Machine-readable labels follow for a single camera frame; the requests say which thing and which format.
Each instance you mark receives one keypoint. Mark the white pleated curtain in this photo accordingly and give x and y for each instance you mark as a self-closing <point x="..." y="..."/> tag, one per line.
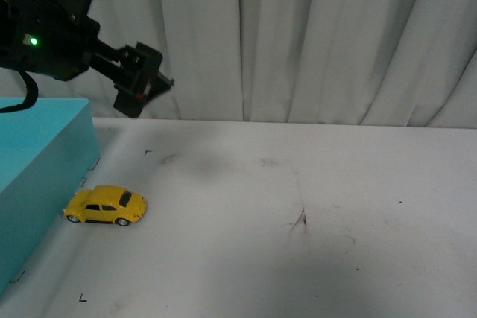
<point x="370" y="62"/>

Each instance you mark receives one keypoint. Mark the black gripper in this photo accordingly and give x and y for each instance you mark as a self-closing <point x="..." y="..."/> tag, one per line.
<point x="134" y="72"/>

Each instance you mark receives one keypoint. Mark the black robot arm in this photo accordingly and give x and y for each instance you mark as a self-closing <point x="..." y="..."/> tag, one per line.
<point x="57" y="38"/>

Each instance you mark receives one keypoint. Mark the turquoise plastic storage box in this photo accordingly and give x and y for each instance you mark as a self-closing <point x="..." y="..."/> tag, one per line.
<point x="45" y="152"/>

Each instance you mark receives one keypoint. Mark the yellow beetle toy car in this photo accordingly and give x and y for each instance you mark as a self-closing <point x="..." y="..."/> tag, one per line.
<point x="106" y="204"/>

